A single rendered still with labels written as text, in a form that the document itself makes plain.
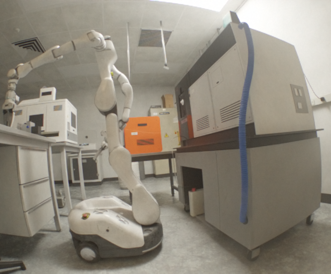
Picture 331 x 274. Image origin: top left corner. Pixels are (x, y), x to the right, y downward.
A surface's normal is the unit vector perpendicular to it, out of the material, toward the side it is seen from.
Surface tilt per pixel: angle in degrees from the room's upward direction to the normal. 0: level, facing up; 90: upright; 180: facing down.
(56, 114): 90
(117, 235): 90
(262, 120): 90
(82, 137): 105
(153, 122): 90
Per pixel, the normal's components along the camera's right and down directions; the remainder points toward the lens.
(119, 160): 0.20, -0.11
